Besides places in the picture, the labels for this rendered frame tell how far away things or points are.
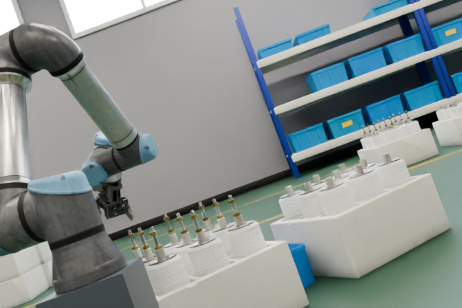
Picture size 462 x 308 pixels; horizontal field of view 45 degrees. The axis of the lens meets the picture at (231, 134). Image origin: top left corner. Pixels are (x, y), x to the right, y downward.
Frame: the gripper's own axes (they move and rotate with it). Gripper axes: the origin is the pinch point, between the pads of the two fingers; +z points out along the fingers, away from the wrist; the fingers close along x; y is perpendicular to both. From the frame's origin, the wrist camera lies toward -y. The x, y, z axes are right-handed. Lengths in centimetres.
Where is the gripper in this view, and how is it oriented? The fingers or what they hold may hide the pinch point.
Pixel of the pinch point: (110, 226)
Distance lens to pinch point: 190.4
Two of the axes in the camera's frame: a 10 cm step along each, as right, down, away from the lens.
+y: 5.8, 4.0, -7.1
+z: -0.5, 8.9, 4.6
